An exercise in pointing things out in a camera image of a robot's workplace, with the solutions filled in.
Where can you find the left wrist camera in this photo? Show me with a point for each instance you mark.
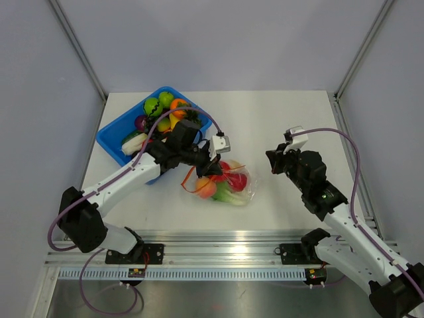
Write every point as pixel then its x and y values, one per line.
pixel 218 144

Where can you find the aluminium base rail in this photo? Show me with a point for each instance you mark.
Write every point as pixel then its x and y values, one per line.
pixel 221 249

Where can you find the white scallion stalk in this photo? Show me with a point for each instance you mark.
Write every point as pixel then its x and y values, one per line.
pixel 134 144

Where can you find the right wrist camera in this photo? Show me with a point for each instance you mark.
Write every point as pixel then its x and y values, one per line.
pixel 295 137

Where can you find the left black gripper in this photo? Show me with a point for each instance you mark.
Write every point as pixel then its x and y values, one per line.
pixel 214 167

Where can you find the left frame post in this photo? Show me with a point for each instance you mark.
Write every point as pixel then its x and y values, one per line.
pixel 66 26

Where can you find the yellow pepper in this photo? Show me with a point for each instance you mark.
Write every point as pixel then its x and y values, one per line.
pixel 173 120

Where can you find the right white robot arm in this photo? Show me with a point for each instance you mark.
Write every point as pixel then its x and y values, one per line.
pixel 393 285

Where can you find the frame post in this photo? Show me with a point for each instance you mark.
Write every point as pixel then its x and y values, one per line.
pixel 66 26
pixel 365 46

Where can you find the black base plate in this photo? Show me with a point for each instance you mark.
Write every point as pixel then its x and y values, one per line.
pixel 155 253
pixel 297 254

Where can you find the large red tomato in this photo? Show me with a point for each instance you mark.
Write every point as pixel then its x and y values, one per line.
pixel 237 181

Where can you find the green cucumber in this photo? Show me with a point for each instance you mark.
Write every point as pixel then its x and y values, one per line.
pixel 130 136

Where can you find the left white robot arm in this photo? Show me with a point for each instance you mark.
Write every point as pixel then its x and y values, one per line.
pixel 82 212

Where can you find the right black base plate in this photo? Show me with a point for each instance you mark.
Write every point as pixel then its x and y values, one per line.
pixel 297 254

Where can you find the blue plastic basket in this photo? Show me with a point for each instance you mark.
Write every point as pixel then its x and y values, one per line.
pixel 112 132

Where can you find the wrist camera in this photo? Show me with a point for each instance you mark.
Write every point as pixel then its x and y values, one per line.
pixel 218 144
pixel 295 137

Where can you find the small pineapple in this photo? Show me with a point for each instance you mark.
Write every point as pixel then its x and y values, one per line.
pixel 193 116

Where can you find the right frame post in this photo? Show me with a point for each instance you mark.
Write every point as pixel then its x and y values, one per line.
pixel 365 46

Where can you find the white slotted cable duct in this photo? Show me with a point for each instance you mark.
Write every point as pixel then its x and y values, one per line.
pixel 186 274

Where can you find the purple onion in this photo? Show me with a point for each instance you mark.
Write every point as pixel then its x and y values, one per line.
pixel 140 122

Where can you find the dark grape bunch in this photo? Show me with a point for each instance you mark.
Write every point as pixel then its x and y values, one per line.
pixel 149 122

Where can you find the yellow lemon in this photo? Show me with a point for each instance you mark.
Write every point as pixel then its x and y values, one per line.
pixel 233 164

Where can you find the green yellow mango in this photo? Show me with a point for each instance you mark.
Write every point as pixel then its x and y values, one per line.
pixel 164 125

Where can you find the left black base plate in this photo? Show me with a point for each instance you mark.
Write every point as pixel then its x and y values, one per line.
pixel 155 253

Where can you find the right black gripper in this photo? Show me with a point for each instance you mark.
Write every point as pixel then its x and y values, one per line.
pixel 277 157

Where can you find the peach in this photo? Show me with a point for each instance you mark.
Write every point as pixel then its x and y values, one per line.
pixel 205 188

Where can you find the green lettuce head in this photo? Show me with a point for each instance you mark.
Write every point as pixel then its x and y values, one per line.
pixel 225 195

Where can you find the clear zip top bag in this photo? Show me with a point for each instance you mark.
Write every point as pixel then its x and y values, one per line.
pixel 188 183

